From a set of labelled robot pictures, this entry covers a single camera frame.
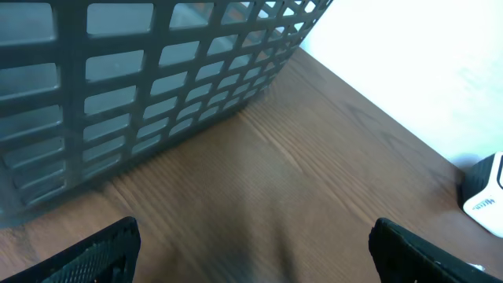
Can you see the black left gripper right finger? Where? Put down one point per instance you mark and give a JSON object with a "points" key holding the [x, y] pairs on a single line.
{"points": [[401, 256]]}

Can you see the dark grey plastic basket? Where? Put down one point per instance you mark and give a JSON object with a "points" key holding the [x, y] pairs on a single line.
{"points": [[89, 88]]}

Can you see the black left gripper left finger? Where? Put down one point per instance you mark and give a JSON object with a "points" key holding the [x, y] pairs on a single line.
{"points": [[109, 255]]}

